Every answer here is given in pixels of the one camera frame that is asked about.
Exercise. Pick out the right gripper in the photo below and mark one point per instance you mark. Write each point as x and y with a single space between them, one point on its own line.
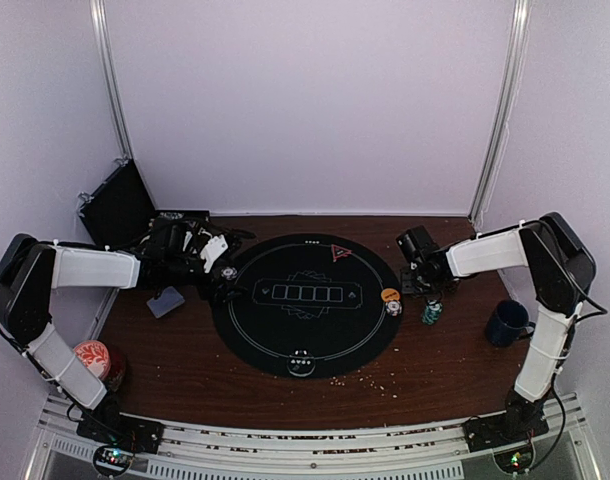
409 288

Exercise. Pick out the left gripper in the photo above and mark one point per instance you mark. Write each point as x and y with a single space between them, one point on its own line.
217 288

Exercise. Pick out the orange big blind button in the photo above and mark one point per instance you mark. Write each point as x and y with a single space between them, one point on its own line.
390 294

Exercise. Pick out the red triangle marker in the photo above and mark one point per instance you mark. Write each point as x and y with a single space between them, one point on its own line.
338 252

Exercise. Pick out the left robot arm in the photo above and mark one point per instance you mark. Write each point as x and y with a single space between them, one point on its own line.
34 273

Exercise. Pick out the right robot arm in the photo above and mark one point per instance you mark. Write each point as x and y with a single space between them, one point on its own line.
561 269

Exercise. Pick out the green chip stack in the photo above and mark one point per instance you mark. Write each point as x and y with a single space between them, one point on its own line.
432 312

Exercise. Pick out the grey card deck box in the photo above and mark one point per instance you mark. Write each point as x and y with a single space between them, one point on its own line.
168 300

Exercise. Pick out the black poker set case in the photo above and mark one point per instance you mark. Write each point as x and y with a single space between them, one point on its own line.
121 209

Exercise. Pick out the dark blue mug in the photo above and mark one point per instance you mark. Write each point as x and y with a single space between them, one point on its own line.
508 323

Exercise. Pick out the round black poker mat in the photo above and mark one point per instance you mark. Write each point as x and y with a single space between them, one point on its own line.
294 297

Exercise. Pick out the red patterned tin can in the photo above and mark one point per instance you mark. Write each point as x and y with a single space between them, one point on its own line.
106 362

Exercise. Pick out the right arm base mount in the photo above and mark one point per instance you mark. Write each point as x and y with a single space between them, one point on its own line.
505 435

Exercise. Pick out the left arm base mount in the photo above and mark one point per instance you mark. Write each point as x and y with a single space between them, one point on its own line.
119 448

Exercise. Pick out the aluminium front rail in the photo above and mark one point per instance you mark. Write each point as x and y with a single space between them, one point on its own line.
437 450

